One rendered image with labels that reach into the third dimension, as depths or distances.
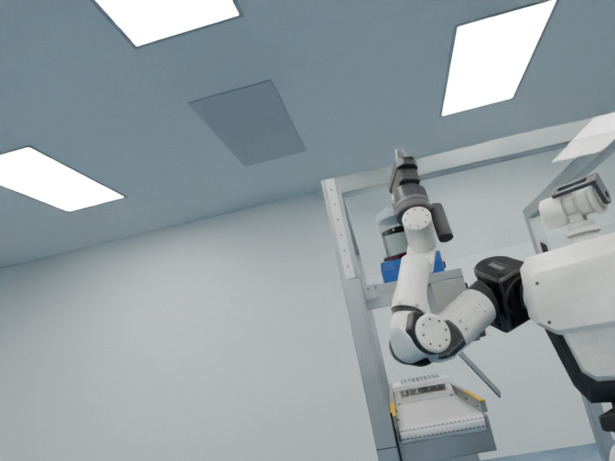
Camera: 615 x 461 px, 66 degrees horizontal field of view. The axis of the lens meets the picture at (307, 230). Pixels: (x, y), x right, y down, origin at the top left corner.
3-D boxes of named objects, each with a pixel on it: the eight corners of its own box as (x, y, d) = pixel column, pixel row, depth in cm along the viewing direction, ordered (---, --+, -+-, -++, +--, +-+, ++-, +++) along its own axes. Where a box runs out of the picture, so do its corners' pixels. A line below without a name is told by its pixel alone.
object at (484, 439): (497, 450, 142) (488, 414, 144) (401, 466, 145) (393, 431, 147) (446, 401, 266) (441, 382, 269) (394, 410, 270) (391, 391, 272)
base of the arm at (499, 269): (475, 330, 115) (497, 305, 122) (528, 341, 105) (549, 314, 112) (461, 276, 111) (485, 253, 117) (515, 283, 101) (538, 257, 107)
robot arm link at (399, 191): (412, 190, 130) (423, 224, 122) (377, 190, 128) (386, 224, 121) (425, 155, 120) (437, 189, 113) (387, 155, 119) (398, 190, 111)
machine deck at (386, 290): (464, 279, 151) (460, 267, 152) (347, 303, 155) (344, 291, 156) (442, 297, 210) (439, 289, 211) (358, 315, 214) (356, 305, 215)
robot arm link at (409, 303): (390, 273, 110) (375, 352, 100) (412, 255, 101) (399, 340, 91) (430, 288, 112) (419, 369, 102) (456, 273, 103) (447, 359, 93)
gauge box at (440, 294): (480, 339, 146) (463, 276, 151) (447, 346, 147) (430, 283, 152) (469, 340, 167) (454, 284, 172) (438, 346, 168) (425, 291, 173)
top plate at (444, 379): (451, 381, 198) (450, 377, 199) (393, 392, 201) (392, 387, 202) (445, 378, 222) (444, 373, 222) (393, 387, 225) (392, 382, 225)
